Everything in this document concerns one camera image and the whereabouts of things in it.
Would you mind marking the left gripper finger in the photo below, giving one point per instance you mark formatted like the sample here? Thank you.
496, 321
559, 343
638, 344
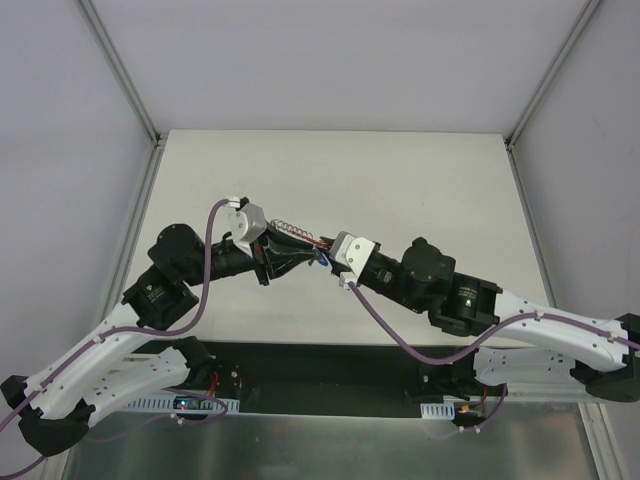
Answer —
279, 263
290, 235

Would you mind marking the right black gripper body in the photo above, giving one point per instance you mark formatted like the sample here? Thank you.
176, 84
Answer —
338, 265

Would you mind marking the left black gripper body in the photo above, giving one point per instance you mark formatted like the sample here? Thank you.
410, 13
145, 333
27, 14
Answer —
263, 264

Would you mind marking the red keyring tag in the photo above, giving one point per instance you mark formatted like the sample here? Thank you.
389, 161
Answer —
322, 243

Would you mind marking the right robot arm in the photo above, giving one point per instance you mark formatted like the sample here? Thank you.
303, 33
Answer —
515, 340

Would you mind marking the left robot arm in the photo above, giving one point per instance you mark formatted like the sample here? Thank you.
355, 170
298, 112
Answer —
144, 344

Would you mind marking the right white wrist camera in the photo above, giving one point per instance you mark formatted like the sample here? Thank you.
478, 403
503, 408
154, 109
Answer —
350, 254

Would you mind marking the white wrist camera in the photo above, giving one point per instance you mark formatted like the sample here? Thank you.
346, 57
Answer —
247, 223
350, 254

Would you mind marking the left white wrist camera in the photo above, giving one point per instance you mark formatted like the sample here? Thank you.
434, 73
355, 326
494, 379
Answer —
247, 223

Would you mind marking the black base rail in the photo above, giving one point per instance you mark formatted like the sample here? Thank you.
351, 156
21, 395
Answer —
379, 381

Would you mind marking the left aluminium frame post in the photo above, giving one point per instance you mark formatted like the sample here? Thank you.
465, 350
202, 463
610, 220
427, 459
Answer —
114, 61

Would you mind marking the aluminium frame post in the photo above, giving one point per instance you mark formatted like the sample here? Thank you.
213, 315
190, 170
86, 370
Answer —
566, 48
114, 61

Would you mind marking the right cable duct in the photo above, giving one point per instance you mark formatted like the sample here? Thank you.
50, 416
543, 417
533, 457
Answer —
450, 410

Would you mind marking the cable duct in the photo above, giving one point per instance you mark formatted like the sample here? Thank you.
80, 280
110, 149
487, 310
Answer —
450, 410
183, 404

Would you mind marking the left cable duct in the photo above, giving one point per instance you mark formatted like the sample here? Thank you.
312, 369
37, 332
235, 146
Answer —
183, 404

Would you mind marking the right aluminium frame post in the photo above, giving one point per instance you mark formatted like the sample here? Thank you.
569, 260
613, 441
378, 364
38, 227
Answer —
566, 48

